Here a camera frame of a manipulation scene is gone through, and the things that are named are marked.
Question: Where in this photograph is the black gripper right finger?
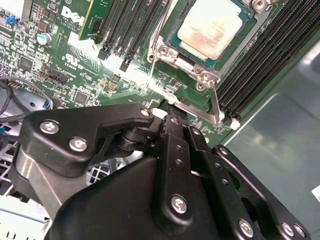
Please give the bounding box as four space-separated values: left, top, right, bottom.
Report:
183 124 312 240

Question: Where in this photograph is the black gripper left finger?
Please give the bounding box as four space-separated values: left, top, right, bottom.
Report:
8 102 197 227

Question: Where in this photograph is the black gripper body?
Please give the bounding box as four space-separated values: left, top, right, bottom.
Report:
46 154 235 240

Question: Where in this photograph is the wire locking lever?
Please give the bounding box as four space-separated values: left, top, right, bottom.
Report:
148 0 176 63

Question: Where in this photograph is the silver CPU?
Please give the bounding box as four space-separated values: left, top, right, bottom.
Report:
169 0 258 68

